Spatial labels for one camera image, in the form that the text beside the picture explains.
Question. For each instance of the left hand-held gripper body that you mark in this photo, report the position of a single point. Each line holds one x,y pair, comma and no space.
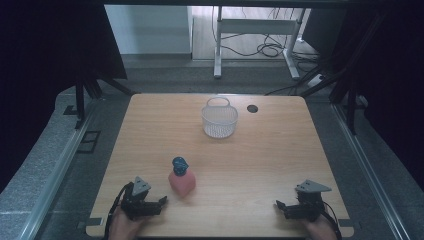
137,202

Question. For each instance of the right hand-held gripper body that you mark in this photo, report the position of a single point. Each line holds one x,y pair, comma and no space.
307,204

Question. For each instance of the white plastic basket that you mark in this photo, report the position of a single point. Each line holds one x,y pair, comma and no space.
219,118

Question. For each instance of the person's left hand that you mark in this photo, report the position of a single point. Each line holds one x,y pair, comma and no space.
124,227

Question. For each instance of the person's right hand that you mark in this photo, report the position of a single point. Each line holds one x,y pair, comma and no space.
320,230

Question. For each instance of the black metal stand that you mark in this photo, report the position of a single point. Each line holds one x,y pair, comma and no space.
90,90
346,90

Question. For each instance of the white power strip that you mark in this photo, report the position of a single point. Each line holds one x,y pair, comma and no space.
316,80

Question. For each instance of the white cabinet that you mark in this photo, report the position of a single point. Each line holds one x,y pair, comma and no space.
148,30

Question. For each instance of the white metal desk frame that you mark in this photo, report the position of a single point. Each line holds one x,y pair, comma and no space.
256,40

